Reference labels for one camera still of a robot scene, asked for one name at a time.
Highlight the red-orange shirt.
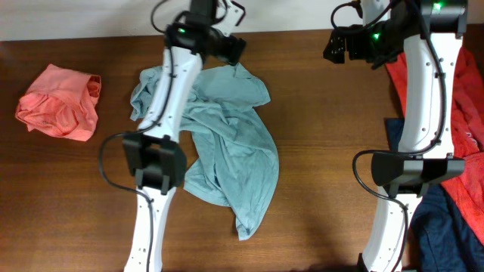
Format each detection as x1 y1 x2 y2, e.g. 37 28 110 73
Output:
385 47 484 246

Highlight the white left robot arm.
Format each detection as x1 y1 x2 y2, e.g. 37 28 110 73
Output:
123 22 246 272

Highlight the light blue polo shirt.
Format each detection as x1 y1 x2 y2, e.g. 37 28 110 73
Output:
129 62 281 242

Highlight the crumpled salmon pink shirt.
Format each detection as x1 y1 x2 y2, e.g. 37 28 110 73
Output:
15 64 101 141

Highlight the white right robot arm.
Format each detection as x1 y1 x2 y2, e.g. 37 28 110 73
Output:
323 0 468 271

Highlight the dark navy garment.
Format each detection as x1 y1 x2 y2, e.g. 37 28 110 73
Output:
384 117 484 272

